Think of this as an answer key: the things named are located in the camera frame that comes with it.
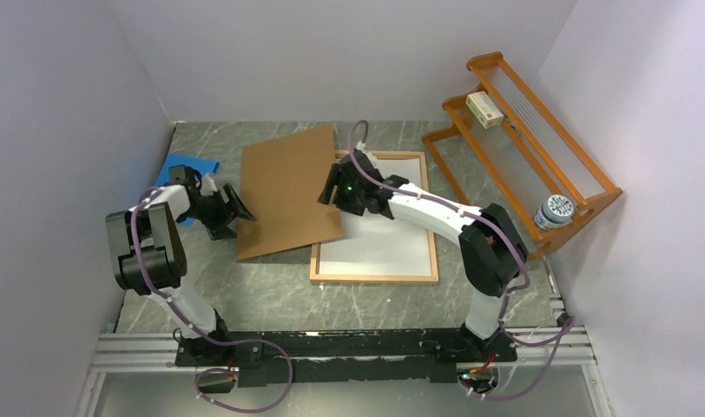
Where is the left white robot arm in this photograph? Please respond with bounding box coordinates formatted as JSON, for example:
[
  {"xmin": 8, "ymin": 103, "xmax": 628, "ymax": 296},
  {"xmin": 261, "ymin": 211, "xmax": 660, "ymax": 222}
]
[{"xmin": 106, "ymin": 165, "xmax": 256, "ymax": 365}]

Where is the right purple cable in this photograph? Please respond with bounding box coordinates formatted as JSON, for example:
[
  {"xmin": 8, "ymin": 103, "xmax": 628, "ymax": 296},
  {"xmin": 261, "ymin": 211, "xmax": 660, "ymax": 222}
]
[{"xmin": 348, "ymin": 119, "xmax": 577, "ymax": 402}]

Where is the purple cable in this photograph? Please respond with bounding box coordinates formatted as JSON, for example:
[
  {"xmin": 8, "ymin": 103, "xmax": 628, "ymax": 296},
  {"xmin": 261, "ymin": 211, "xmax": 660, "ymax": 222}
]
[
  {"xmin": 348, "ymin": 119, "xmax": 577, "ymax": 402},
  {"xmin": 128, "ymin": 187, "xmax": 295, "ymax": 415}
]

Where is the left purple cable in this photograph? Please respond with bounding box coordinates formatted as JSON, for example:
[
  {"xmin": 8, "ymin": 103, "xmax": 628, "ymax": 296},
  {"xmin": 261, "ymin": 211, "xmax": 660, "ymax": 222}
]
[{"xmin": 128, "ymin": 187, "xmax": 295, "ymax": 415}]

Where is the orange wooden shelf rack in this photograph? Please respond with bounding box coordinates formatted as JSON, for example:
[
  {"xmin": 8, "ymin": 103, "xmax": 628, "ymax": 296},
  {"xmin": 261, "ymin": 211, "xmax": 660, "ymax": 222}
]
[{"xmin": 422, "ymin": 52, "xmax": 623, "ymax": 259}]

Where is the light wooden picture frame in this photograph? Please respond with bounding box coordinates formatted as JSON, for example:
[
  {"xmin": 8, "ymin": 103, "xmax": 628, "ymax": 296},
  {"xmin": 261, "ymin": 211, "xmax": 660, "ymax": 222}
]
[{"xmin": 309, "ymin": 150, "xmax": 440, "ymax": 284}]

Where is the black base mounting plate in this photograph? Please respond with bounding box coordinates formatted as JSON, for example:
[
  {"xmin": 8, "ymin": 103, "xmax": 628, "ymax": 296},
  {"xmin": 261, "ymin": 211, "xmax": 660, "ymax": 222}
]
[{"xmin": 175, "ymin": 327, "xmax": 517, "ymax": 387}]

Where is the brown cardboard backing board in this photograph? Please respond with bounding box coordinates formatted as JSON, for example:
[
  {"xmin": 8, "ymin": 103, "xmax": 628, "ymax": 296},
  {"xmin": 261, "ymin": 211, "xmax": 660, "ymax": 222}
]
[{"xmin": 235, "ymin": 124, "xmax": 344, "ymax": 261}]

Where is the blue paper sheet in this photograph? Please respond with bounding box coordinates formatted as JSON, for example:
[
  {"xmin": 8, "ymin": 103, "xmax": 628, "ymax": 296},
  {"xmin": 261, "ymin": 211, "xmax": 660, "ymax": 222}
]
[{"xmin": 147, "ymin": 156, "xmax": 227, "ymax": 229}]

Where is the aluminium rail frame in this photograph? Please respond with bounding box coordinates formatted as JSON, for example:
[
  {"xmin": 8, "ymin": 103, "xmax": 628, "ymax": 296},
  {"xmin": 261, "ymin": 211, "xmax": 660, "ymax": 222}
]
[{"xmin": 89, "ymin": 326, "xmax": 613, "ymax": 416}]

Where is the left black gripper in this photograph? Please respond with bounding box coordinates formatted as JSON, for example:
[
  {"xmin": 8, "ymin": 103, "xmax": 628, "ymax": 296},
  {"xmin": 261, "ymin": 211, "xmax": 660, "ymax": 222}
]
[{"xmin": 181, "ymin": 183, "xmax": 256, "ymax": 240}]

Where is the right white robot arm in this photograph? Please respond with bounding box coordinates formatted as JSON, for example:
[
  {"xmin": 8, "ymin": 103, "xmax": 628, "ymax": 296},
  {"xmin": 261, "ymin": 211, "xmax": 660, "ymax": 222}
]
[{"xmin": 318, "ymin": 149, "xmax": 527, "ymax": 361}]

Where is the blue white ceramic jar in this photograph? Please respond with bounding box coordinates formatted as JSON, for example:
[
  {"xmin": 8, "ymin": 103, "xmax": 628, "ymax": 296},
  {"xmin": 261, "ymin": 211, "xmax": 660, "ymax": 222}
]
[{"xmin": 533, "ymin": 195, "xmax": 576, "ymax": 230}]

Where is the white red small box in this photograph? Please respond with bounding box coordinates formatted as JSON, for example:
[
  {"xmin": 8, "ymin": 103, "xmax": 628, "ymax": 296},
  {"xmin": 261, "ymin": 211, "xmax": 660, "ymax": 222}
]
[{"xmin": 465, "ymin": 91, "xmax": 504, "ymax": 129}]

